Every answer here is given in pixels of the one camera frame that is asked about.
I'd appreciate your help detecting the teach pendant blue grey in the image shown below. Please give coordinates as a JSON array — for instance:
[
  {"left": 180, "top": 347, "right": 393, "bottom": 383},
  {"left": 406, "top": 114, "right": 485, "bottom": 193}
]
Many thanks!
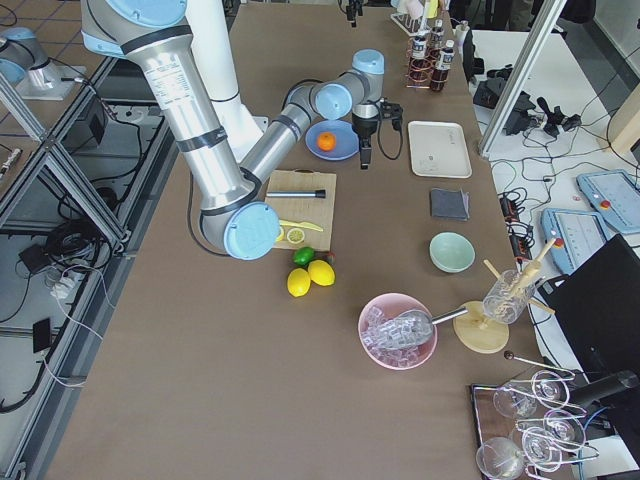
[{"left": 576, "top": 169, "right": 639, "bottom": 234}]

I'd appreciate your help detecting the cream rabbit tray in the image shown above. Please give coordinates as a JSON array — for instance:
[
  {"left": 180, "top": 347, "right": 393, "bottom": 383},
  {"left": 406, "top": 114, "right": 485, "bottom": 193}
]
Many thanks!
[{"left": 408, "top": 120, "right": 472, "bottom": 179}]

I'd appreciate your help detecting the clear glass cup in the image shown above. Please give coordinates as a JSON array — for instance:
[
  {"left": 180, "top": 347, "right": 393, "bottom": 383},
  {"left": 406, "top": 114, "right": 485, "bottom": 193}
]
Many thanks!
[{"left": 482, "top": 270, "right": 535, "bottom": 325}]

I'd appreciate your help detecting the copper wire bottle rack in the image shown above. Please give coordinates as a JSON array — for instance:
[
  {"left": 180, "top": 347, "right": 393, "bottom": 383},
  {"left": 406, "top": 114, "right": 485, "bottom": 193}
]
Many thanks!
[{"left": 405, "top": 27, "right": 444, "bottom": 89}]

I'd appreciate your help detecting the green lime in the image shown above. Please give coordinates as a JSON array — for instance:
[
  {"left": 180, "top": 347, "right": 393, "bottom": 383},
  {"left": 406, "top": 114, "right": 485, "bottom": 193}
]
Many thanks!
[{"left": 292, "top": 246, "right": 315, "bottom": 267}]

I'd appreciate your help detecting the pink bowl of ice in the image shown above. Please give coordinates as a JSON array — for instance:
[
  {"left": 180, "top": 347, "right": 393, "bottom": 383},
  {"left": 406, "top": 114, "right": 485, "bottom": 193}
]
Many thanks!
[{"left": 358, "top": 293, "right": 438, "bottom": 370}]

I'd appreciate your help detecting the wooden cup stand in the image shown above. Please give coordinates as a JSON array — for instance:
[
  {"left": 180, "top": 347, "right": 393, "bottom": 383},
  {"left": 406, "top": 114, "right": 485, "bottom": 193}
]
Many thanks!
[{"left": 453, "top": 238, "right": 555, "bottom": 354}]

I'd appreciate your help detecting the orange mandarin fruit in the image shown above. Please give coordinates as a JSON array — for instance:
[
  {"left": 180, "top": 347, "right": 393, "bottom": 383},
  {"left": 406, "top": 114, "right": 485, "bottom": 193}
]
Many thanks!
[{"left": 316, "top": 132, "right": 337, "bottom": 152}]

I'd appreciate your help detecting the yellow lemon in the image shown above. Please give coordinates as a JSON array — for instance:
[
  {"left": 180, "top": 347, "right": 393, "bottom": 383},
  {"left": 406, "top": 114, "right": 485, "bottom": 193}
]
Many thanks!
[
  {"left": 287, "top": 268, "right": 311, "bottom": 298},
  {"left": 307, "top": 260, "right": 336, "bottom": 286}
]

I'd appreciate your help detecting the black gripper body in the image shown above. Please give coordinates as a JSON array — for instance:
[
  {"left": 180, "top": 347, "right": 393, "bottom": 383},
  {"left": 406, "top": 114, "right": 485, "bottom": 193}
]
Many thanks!
[{"left": 351, "top": 101, "right": 403, "bottom": 142}]

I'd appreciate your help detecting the lemon slice thin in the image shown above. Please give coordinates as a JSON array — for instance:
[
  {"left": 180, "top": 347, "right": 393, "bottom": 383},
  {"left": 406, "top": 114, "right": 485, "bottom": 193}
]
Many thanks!
[{"left": 275, "top": 226, "right": 285, "bottom": 243}]

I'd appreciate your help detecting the dark drink bottle lower right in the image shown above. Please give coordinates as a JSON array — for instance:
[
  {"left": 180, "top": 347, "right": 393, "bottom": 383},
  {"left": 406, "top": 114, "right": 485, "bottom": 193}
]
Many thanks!
[{"left": 429, "top": 18, "right": 445, "bottom": 61}]

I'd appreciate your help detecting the wine glass rack tray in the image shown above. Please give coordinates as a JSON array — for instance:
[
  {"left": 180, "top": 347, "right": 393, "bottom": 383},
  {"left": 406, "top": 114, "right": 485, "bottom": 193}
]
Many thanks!
[{"left": 475, "top": 350, "right": 600, "bottom": 479}]

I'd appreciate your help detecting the dark drink bottle top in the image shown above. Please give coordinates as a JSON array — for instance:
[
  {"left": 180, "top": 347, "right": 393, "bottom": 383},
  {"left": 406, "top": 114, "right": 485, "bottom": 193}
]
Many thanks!
[{"left": 408, "top": 27, "right": 431, "bottom": 88}]

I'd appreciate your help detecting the steel muddler black tip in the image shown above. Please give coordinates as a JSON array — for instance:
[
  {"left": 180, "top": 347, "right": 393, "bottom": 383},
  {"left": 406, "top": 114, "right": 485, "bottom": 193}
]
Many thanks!
[{"left": 266, "top": 189, "right": 327, "bottom": 199}]

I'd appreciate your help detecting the dark drink bottle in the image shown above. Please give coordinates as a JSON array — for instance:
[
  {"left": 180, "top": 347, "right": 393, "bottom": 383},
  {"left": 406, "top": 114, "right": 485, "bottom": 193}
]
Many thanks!
[
  {"left": 408, "top": 27, "right": 431, "bottom": 88},
  {"left": 430, "top": 40, "right": 455, "bottom": 92},
  {"left": 429, "top": 18, "right": 445, "bottom": 61}
]

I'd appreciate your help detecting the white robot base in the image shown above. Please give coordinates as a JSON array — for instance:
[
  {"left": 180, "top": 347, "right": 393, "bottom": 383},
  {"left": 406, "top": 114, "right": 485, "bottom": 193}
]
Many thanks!
[{"left": 186, "top": 0, "right": 262, "bottom": 143}]

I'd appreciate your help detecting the green bowl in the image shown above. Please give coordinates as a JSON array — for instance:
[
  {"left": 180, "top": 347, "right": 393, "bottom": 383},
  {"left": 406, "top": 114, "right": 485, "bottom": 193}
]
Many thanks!
[{"left": 429, "top": 232, "right": 476, "bottom": 273}]

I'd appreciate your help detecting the blue round plate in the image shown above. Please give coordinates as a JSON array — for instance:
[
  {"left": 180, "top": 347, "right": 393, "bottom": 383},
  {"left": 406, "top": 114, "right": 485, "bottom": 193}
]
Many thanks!
[{"left": 305, "top": 120, "right": 359, "bottom": 161}]

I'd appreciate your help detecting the dark drink bottle lower left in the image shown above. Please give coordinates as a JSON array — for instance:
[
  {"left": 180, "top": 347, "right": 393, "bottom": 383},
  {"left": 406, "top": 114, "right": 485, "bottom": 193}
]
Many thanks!
[{"left": 430, "top": 40, "right": 455, "bottom": 92}]

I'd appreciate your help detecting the grey folded cloth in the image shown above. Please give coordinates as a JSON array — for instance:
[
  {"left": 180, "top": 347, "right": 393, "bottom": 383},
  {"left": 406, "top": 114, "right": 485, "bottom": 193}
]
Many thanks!
[{"left": 430, "top": 188, "right": 470, "bottom": 221}]

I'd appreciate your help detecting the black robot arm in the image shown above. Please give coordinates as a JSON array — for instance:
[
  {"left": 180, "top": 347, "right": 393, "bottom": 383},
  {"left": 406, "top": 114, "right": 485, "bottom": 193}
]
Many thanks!
[{"left": 337, "top": 0, "right": 363, "bottom": 28}]

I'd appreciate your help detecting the yellow lemon upper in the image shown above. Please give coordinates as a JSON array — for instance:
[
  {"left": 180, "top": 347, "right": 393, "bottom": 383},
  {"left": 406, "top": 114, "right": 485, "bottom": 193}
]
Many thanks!
[{"left": 307, "top": 260, "right": 336, "bottom": 286}]

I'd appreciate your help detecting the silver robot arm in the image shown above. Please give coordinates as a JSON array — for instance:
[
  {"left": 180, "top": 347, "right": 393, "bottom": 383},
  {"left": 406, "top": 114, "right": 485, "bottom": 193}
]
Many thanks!
[{"left": 81, "top": 1, "right": 385, "bottom": 260}]

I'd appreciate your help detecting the metal ice scoop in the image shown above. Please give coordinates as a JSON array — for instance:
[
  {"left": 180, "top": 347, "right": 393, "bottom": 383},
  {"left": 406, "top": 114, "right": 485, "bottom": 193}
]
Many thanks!
[{"left": 393, "top": 307, "right": 468, "bottom": 348}]

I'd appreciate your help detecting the lemon half slice thick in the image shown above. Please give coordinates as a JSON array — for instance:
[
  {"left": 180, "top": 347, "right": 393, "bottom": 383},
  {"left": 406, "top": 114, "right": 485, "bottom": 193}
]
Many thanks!
[{"left": 286, "top": 227, "right": 306, "bottom": 245}]

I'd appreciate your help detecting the wooden cutting board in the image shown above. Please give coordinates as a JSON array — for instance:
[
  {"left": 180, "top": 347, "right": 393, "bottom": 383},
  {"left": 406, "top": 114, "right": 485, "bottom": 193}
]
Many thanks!
[{"left": 265, "top": 170, "right": 337, "bottom": 251}]

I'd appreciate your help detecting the black laptop monitor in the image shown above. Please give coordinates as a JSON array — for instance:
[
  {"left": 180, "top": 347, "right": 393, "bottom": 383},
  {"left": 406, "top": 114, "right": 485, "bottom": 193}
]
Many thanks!
[{"left": 539, "top": 234, "right": 639, "bottom": 378}]

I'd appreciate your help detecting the yellow lemon lower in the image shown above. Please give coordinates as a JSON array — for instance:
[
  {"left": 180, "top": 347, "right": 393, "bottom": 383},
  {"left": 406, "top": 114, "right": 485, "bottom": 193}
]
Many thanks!
[{"left": 287, "top": 268, "right": 311, "bottom": 298}]

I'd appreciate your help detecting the yellow plastic knife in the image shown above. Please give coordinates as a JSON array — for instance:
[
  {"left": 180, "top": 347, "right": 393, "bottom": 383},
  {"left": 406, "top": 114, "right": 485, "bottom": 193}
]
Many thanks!
[{"left": 279, "top": 219, "right": 324, "bottom": 232}]

